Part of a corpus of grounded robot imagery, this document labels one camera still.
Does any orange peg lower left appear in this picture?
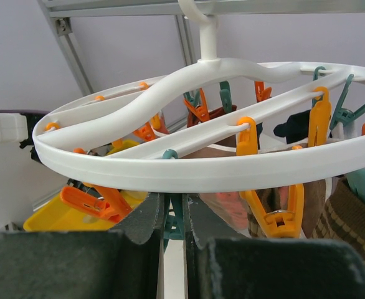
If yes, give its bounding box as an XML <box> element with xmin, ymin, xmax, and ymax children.
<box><xmin>60</xmin><ymin>185</ymin><xmax>133</xmax><ymax>223</ymax></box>

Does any brown striped sock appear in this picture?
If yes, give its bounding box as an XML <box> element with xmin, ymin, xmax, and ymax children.
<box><xmin>302</xmin><ymin>178</ymin><xmax>365</xmax><ymax>264</ymax></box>

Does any white round clip hanger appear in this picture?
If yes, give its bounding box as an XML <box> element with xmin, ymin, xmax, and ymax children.
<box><xmin>32</xmin><ymin>1</ymin><xmax>365</xmax><ymax>193</ymax></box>

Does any teal clothes peg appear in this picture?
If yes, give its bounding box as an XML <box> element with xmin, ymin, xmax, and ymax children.
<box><xmin>162</xmin><ymin>149</ymin><xmax>186</xmax><ymax>240</ymax></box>

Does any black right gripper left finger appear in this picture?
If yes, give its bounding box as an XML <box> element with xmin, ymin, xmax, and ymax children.
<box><xmin>0</xmin><ymin>193</ymin><xmax>164</xmax><ymax>298</ymax></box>

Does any aluminium top crossbar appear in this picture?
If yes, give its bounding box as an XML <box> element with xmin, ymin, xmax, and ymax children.
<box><xmin>42</xmin><ymin>1</ymin><xmax>365</xmax><ymax>17</ymax></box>

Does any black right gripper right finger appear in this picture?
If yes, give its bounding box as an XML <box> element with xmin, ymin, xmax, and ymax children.
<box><xmin>182</xmin><ymin>194</ymin><xmax>365</xmax><ymax>298</ymax></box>

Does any yellow plastic tray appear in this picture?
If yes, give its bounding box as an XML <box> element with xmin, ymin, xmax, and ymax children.
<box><xmin>22</xmin><ymin>139</ymin><xmax>149</xmax><ymax>232</ymax></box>

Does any yellow-orange clothes peg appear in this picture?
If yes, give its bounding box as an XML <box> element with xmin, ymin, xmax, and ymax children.
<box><xmin>239</xmin><ymin>184</ymin><xmax>305</xmax><ymax>238</ymax></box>

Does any large brown sock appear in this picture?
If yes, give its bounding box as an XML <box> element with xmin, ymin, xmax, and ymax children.
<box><xmin>185</xmin><ymin>145</ymin><xmax>333</xmax><ymax>239</ymax></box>

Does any black sock on hanger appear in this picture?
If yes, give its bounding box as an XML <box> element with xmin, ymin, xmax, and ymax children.
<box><xmin>273</xmin><ymin>110</ymin><xmax>310</xmax><ymax>144</ymax></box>

